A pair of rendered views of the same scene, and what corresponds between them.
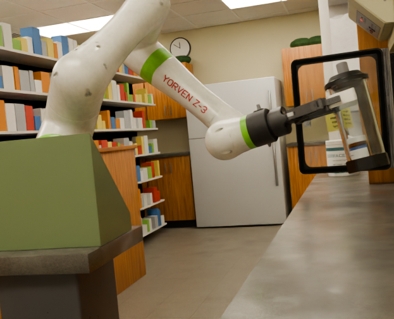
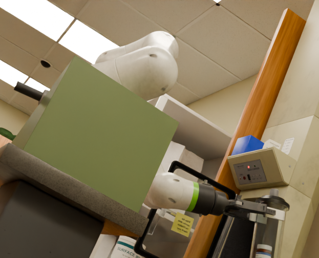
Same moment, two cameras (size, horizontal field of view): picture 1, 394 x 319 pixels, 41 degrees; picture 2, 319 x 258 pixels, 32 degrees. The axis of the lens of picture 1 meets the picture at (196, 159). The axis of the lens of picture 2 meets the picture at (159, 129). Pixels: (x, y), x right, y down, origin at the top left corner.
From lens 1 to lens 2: 1.01 m
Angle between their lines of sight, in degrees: 40
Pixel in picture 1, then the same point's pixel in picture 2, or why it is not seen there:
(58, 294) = (72, 240)
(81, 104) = (150, 91)
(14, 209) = (78, 136)
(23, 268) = (82, 197)
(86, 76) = (173, 76)
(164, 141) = not seen: outside the picture
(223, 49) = not seen: outside the picture
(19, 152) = (114, 93)
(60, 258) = (123, 209)
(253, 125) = (205, 194)
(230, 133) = (184, 189)
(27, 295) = (39, 223)
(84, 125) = not seen: hidden behind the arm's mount
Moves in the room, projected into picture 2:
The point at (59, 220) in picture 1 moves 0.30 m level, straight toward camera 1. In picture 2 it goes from (113, 173) to (235, 201)
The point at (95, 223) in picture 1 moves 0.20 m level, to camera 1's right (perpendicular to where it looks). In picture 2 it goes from (142, 196) to (200, 235)
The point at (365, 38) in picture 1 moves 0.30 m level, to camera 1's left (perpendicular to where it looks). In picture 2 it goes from (224, 179) to (176, 143)
